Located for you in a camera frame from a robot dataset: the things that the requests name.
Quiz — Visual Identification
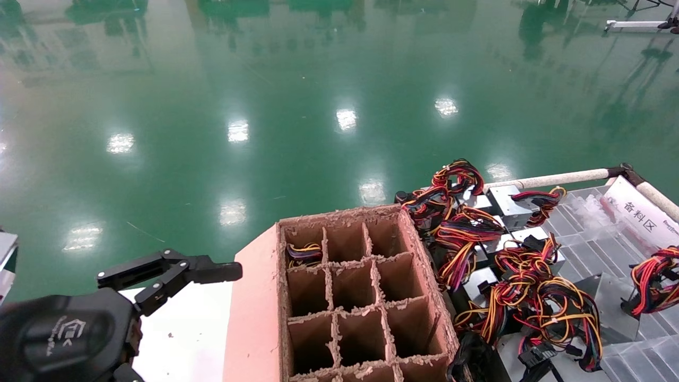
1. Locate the clear plastic bag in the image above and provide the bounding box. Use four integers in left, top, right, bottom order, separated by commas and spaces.
570, 194, 621, 234

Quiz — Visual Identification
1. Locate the white wheeled stand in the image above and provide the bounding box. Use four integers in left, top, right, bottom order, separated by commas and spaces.
605, 19, 679, 35

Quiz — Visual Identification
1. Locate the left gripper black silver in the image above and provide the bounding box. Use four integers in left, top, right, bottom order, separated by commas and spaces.
0, 232, 144, 382

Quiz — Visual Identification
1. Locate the power supply with coloured cables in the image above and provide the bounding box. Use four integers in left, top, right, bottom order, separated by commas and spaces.
456, 265, 604, 372
496, 227, 566, 276
435, 207, 507, 291
578, 247, 679, 343
286, 242, 323, 268
487, 185, 567, 230
395, 158, 486, 226

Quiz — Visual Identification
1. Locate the black rail corner joint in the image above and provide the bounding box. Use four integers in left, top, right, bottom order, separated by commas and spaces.
606, 163, 647, 187

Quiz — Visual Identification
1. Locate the power supply with black cables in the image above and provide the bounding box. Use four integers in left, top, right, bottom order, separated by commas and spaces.
448, 332, 563, 382

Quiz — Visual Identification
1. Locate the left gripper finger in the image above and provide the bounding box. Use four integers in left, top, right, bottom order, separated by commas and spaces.
97, 249, 243, 317

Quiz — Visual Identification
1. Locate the white sign with black characters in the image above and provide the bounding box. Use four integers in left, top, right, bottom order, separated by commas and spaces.
602, 176, 679, 250

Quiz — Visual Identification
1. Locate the clear plastic compartment tray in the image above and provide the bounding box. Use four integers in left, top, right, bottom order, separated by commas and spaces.
499, 186, 679, 382

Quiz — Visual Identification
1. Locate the pink cardboard box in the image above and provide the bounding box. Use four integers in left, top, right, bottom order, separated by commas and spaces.
223, 204, 459, 382

